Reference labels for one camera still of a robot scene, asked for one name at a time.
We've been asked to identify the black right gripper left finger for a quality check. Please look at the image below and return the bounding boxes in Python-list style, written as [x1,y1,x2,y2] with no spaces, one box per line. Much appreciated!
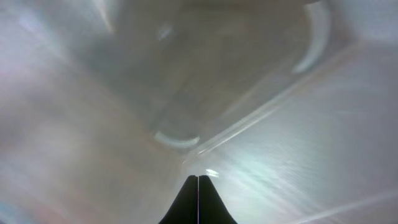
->
[159,175,198,224]

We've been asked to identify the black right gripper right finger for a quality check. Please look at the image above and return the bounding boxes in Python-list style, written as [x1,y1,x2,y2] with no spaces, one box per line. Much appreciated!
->
[198,175,237,224]

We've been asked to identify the clear plastic container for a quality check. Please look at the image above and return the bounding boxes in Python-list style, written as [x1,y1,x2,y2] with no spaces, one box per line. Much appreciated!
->
[1,1,397,223]

